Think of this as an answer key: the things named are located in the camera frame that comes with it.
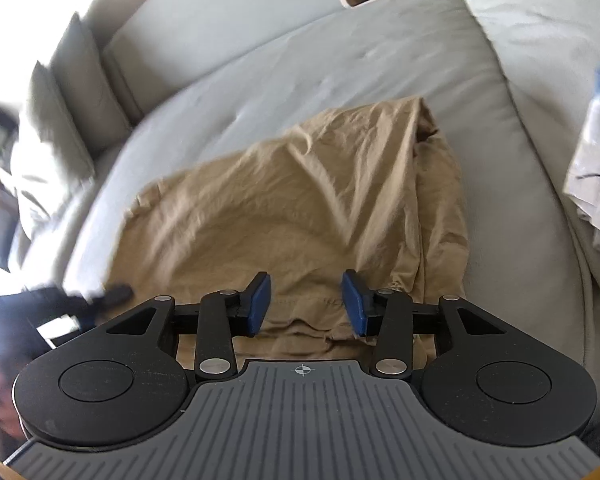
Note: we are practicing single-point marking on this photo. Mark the tan pants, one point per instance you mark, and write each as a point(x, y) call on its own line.
point(280, 200)

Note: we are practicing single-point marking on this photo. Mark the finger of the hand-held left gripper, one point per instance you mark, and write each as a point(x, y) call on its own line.
point(115, 292)

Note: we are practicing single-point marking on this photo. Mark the grey throw cushion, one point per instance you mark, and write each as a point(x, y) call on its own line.
point(55, 135)

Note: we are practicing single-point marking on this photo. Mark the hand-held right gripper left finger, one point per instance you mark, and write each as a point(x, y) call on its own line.
point(257, 305)

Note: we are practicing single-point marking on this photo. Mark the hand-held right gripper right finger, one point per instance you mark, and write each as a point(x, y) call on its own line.
point(355, 305)

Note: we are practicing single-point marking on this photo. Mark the grey fabric sofa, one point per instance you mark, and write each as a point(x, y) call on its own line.
point(280, 70)

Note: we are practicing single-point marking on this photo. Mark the grey sofa back cushion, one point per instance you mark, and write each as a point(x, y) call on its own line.
point(90, 80)

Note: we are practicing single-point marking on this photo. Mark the white patterned cloth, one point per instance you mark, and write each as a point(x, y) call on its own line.
point(597, 160)

